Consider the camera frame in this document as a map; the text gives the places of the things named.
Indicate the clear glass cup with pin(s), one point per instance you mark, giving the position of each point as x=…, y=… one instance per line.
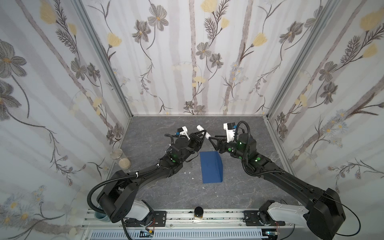
x=275, y=157

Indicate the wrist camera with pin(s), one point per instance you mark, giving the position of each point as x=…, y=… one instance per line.
x=230, y=129
x=183, y=132

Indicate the teal cup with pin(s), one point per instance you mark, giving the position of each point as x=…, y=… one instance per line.
x=101, y=217

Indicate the white perforated cable duct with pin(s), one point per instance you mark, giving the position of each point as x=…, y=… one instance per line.
x=181, y=234

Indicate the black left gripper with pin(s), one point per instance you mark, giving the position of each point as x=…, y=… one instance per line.
x=196, y=140

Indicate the dark blue envelope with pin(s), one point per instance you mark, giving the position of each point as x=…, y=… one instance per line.
x=212, y=167

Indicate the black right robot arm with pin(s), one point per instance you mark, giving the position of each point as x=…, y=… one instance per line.
x=325, y=213

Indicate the white glue stick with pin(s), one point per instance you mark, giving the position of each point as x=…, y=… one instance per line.
x=203, y=132

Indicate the glass jar with cork lid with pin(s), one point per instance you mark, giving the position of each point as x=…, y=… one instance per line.
x=120, y=158

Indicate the aluminium mounting rail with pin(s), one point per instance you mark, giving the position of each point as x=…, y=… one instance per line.
x=181, y=219

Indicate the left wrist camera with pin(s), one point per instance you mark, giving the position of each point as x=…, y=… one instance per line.
x=183, y=132

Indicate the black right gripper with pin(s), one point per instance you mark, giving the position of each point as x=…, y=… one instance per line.
x=223, y=144

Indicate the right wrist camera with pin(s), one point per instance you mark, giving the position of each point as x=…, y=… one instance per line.
x=230, y=129

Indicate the black cylinder on rail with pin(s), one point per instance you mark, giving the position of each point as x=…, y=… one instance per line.
x=198, y=213

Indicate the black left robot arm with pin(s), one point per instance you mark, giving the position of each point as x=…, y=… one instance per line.
x=116, y=197

